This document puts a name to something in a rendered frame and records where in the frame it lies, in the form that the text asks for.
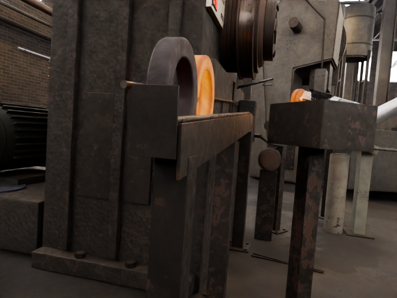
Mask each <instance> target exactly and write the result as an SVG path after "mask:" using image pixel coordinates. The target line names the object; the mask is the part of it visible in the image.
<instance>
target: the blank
mask: <svg viewBox="0 0 397 298"><path fill-rule="evenodd" d="M304 92H305V90H304V89H296V90H294V91H293V93H292V95H291V101H290V102H299V99H300V97H302V95H303V93H304Z"/></svg>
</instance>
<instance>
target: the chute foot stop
mask: <svg viewBox="0 0 397 298"><path fill-rule="evenodd" d="M179 90H180V86H179V85H150V84H133V83H132V84H131V123H130V150H129V155H130V156H140V157H152V158H164V159H171V160H176V159H177V132H178V104H179Z"/></svg>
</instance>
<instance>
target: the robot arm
mask: <svg viewBox="0 0 397 298"><path fill-rule="evenodd" d="M319 99H328V100H332V101H342V102H351V103H357V102H353V101H349V100H346V99H342V98H338V97H335V95H331V94H328V93H324V92H320V91H317V90H313V92H312V94H311V92H307V91H305V92H304V93H303V95H302V97H300V100H302V101H312V100H319ZM395 116H397V98H395V99H393V100H391V101H389V102H387V103H384V104H383V105H381V106H378V115H377V122H376V125H377V124H379V123H381V122H383V121H386V120H388V119H390V118H392V117H395Z"/></svg>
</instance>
